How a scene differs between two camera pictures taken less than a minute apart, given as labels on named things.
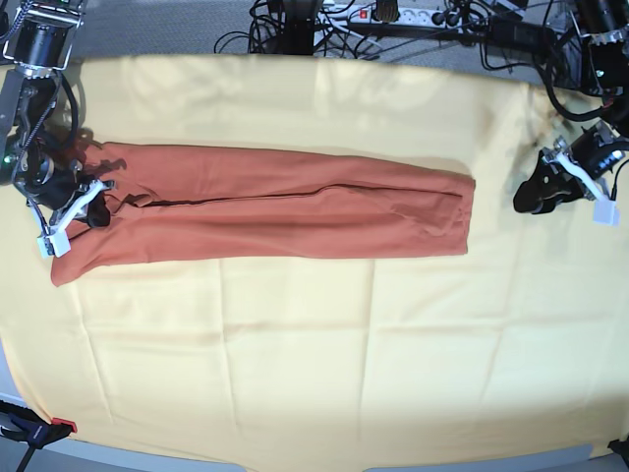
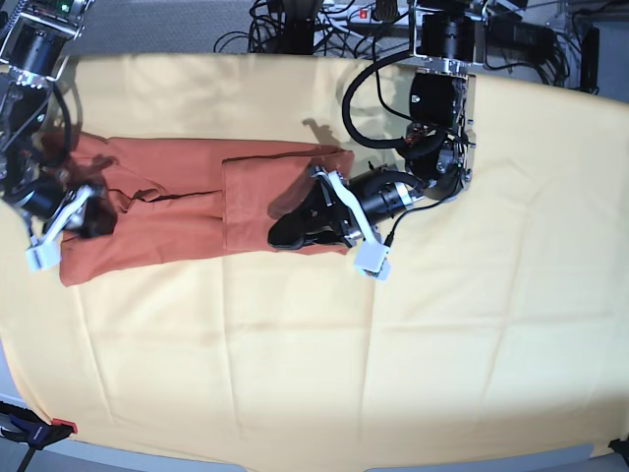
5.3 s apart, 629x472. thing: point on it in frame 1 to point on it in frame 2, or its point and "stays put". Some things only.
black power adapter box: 509,31 stays put
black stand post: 298,36 stays put
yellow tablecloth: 517,348 stays put
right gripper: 598,148 to 326,208
